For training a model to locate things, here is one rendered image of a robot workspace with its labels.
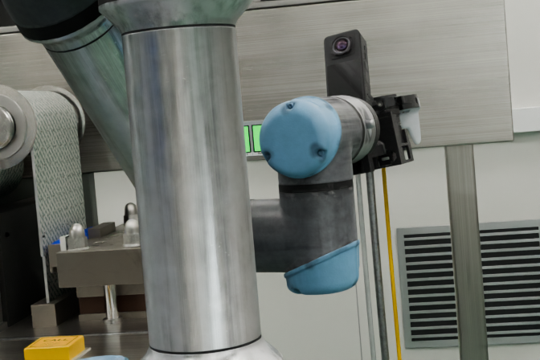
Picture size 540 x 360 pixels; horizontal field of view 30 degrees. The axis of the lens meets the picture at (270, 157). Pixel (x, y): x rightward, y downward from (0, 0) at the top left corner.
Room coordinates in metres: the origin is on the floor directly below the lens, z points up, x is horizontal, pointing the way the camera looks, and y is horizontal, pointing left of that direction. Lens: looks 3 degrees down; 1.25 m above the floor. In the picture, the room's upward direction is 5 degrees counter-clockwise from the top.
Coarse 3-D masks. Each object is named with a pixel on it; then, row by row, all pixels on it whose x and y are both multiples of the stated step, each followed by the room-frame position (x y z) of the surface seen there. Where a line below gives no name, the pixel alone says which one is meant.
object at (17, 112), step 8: (0, 96) 1.73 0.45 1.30; (0, 104) 1.73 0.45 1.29; (8, 104) 1.73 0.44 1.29; (16, 104) 1.73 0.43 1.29; (16, 112) 1.73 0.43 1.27; (16, 120) 1.73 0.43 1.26; (24, 120) 1.73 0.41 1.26; (16, 128) 1.73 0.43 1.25; (24, 128) 1.73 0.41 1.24; (16, 136) 1.73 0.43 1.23; (24, 136) 1.73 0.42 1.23; (16, 144) 1.73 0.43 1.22; (0, 152) 1.74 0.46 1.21; (8, 152) 1.73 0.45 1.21; (16, 152) 1.73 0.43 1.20
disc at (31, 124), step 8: (0, 88) 1.74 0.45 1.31; (8, 88) 1.74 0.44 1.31; (8, 96) 1.74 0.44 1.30; (16, 96) 1.73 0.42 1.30; (24, 104) 1.73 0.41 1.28; (24, 112) 1.73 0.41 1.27; (32, 112) 1.73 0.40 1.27; (32, 120) 1.73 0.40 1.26; (32, 128) 1.73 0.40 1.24; (32, 136) 1.73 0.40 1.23; (8, 144) 1.74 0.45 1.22; (24, 144) 1.73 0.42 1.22; (32, 144) 1.73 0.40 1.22; (24, 152) 1.73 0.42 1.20; (0, 160) 1.74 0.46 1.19; (8, 160) 1.74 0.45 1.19; (16, 160) 1.74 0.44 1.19; (0, 168) 1.74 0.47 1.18
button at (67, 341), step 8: (64, 336) 1.52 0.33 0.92; (72, 336) 1.52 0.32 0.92; (80, 336) 1.51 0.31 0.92; (32, 344) 1.48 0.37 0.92; (40, 344) 1.48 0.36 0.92; (48, 344) 1.47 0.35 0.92; (56, 344) 1.47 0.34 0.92; (64, 344) 1.46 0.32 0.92; (72, 344) 1.47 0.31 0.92; (80, 344) 1.50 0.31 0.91; (24, 352) 1.46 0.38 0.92; (32, 352) 1.46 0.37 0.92; (40, 352) 1.46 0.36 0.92; (48, 352) 1.45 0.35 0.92; (56, 352) 1.45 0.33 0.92; (64, 352) 1.45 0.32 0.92; (72, 352) 1.46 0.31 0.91; (80, 352) 1.50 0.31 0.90
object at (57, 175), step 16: (32, 160) 1.74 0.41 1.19; (48, 160) 1.80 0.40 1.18; (64, 160) 1.88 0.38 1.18; (48, 176) 1.79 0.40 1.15; (64, 176) 1.87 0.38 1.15; (80, 176) 1.96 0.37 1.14; (48, 192) 1.79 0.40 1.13; (64, 192) 1.87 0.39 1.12; (80, 192) 1.95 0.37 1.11; (48, 208) 1.78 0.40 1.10; (64, 208) 1.86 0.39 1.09; (80, 208) 1.95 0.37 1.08; (48, 224) 1.77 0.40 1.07; (64, 224) 1.85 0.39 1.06; (80, 224) 1.94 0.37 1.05; (48, 240) 1.77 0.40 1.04
